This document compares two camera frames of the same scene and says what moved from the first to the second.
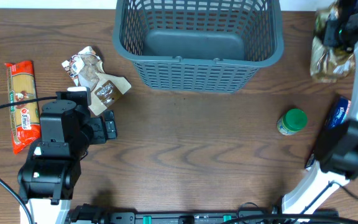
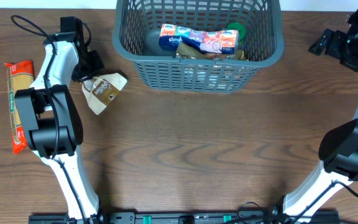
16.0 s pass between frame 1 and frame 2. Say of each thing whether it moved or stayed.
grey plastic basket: stayed
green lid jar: moved
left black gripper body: moved
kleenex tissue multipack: moved
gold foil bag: moved
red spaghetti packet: stayed
